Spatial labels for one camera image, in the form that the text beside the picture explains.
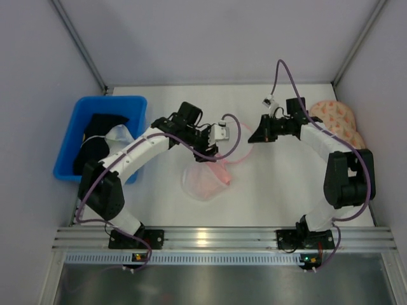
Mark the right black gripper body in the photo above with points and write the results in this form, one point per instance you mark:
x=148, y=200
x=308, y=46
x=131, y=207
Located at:
x=270, y=126

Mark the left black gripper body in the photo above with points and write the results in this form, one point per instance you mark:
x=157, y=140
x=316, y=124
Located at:
x=207, y=150

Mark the pink bra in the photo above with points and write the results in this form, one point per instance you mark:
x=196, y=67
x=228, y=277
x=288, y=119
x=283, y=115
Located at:
x=212, y=177

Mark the white mesh laundry bag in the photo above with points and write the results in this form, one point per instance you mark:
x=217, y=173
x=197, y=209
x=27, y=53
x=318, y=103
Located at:
x=243, y=150

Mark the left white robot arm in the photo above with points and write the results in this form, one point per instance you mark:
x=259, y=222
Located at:
x=101, y=186

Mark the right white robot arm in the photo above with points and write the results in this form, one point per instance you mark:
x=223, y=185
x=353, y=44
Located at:
x=350, y=175

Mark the floral padded laundry case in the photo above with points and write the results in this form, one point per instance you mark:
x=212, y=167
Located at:
x=340, y=120

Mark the blue plastic bin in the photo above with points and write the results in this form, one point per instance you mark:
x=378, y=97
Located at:
x=131, y=107

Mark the dark navy garment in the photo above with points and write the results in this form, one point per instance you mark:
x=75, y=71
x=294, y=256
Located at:
x=94, y=145

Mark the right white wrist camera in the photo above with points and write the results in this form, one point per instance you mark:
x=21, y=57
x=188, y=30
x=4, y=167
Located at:
x=270, y=102

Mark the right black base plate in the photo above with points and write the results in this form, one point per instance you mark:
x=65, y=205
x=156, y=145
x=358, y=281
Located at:
x=290, y=239

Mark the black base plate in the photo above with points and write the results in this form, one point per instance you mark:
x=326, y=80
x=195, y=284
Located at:
x=290, y=239
x=153, y=237

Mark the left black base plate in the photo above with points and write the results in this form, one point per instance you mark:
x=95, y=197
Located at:
x=153, y=237

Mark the aluminium mounting rail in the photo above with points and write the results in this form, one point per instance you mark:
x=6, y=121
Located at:
x=252, y=239

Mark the slotted cable duct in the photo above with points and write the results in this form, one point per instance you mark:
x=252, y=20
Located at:
x=187, y=259

